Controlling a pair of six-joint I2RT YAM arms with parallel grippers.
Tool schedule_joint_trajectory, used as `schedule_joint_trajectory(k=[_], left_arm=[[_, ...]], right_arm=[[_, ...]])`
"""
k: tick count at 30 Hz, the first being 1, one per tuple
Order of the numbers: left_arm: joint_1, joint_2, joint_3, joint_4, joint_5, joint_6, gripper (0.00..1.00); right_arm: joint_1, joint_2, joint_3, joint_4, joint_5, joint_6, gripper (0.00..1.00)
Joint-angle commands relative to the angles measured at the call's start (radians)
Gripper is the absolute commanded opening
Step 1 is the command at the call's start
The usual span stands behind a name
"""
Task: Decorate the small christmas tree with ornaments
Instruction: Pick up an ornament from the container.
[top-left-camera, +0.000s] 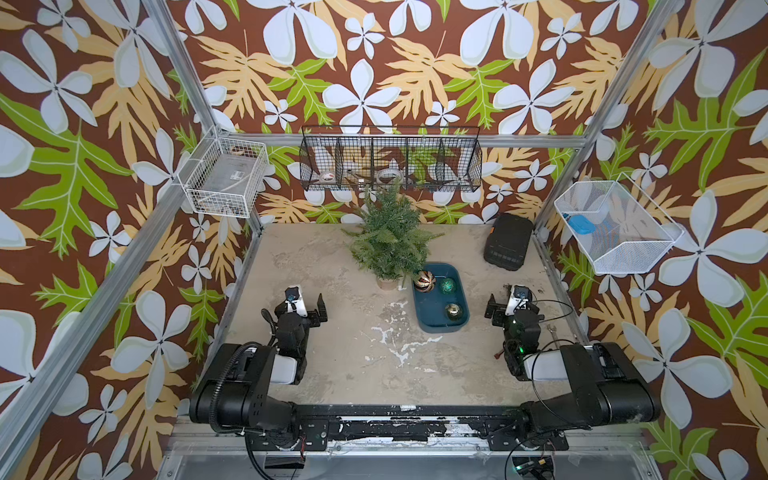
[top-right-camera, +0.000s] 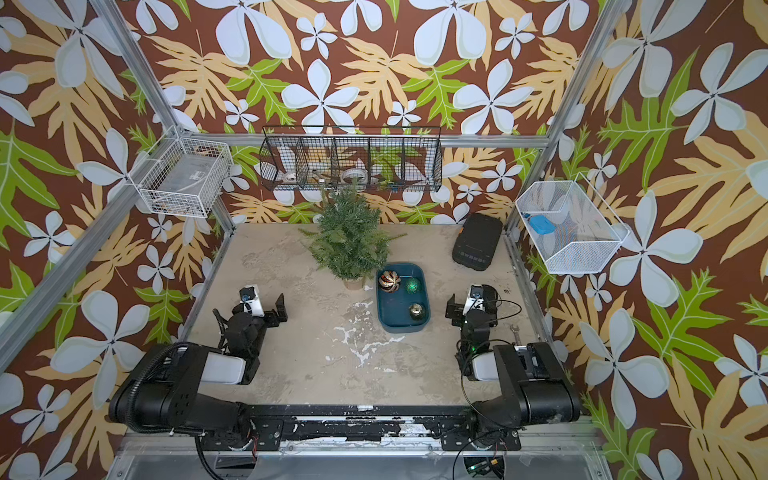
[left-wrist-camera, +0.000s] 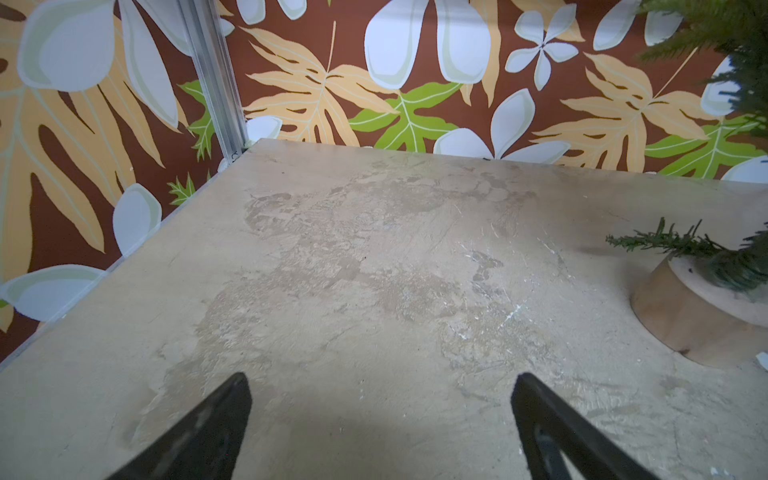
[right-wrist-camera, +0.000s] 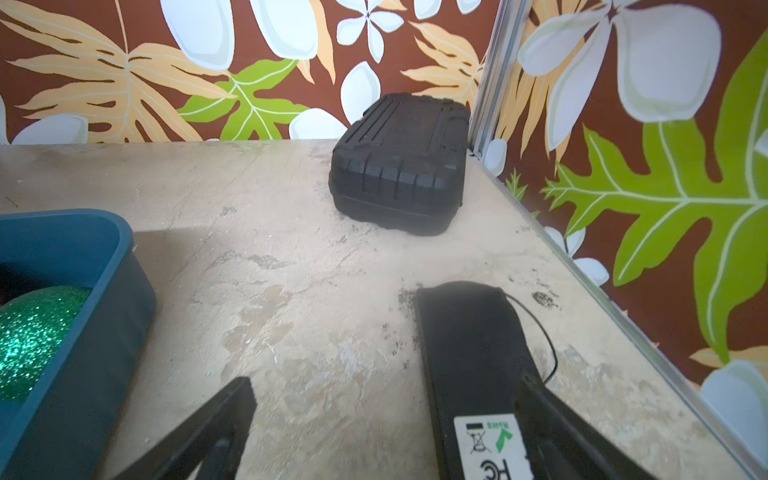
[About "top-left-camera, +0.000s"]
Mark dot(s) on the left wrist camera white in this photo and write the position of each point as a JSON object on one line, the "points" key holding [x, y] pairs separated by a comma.
{"points": [[294, 301]]}

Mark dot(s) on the white mesh basket right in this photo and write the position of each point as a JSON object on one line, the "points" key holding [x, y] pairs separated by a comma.
{"points": [[633, 232]]}

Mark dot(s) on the black wire basket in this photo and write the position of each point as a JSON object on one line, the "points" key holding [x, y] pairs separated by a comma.
{"points": [[369, 157]]}

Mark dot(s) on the teal plastic tray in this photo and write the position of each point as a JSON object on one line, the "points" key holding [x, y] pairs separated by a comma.
{"points": [[430, 307]]}

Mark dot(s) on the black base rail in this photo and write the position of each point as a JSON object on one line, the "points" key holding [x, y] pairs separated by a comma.
{"points": [[321, 427]]}

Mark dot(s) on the small green christmas tree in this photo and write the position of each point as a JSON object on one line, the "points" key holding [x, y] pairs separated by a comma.
{"points": [[390, 243]]}

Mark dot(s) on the beige tree pot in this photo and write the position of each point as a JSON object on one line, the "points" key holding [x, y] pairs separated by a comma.
{"points": [[388, 284]]}

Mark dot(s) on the white wire basket left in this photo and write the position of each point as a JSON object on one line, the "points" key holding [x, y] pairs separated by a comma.
{"points": [[224, 175]]}

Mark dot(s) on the green glitter ball ornament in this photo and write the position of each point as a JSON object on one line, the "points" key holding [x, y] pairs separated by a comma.
{"points": [[447, 285]]}

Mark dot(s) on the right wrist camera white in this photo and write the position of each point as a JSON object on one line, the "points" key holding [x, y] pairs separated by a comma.
{"points": [[520, 298]]}

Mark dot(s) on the blue object in basket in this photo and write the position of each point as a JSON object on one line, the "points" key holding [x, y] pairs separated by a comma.
{"points": [[581, 225]]}

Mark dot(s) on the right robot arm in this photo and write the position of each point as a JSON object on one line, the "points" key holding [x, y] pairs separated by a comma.
{"points": [[605, 387]]}

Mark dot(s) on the red gold striped ornament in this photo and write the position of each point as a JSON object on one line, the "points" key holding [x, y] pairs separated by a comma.
{"points": [[424, 281]]}

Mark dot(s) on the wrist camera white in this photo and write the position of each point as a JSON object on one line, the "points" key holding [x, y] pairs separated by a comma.
{"points": [[520, 298], [294, 301]]}

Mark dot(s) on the gold ball ornament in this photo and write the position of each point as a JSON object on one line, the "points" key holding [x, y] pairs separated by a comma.
{"points": [[454, 312]]}

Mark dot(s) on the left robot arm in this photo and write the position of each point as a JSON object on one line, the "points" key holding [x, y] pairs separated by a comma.
{"points": [[233, 394]]}

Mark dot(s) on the black hard case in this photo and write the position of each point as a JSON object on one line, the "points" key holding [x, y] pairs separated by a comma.
{"points": [[507, 244]]}

